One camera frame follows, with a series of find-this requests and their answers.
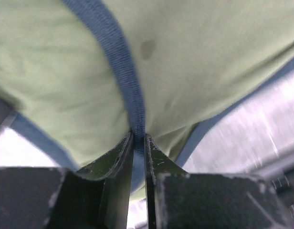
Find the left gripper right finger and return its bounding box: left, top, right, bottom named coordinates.
left=144, top=134, right=187, bottom=229

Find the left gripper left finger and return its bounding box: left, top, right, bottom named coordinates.
left=76, top=132, right=134, bottom=229

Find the olive green t-shirt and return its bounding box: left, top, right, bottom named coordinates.
left=0, top=0, right=294, bottom=194

